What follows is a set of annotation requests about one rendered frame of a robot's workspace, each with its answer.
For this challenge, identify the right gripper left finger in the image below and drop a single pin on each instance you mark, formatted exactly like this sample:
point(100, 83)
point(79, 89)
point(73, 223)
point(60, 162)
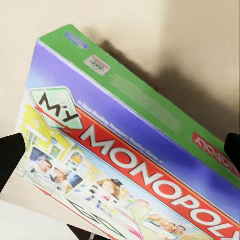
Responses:
point(12, 150)

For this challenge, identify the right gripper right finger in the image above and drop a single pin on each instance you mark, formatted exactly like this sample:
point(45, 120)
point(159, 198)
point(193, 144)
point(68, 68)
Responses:
point(232, 149)

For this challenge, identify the board game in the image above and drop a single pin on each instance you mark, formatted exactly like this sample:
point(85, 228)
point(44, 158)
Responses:
point(116, 153)

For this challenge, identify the bed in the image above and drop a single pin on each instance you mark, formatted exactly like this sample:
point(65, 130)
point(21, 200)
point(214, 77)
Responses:
point(187, 50)

